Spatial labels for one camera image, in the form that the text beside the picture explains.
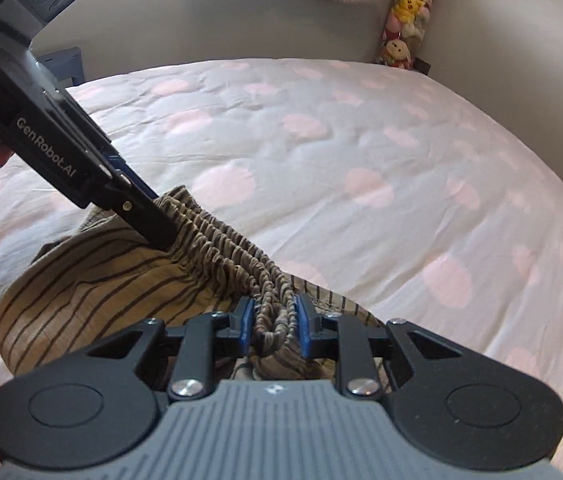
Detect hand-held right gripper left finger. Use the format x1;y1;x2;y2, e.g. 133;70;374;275
84;297;257;403

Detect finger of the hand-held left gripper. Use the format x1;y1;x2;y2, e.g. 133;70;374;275
104;154;162;204
92;172;180;252

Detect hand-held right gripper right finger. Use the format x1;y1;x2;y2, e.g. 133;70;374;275
295;293;466;402

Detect beige striped pants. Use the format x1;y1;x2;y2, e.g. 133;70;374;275
0;185;392;396

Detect blue plastic stool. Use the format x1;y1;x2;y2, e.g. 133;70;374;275
36;47;85;87

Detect bed with pink dotted sheet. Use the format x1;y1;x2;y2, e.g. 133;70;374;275
0;57;563;480

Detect clear tube of plush toys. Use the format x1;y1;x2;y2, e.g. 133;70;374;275
376;0;446;69

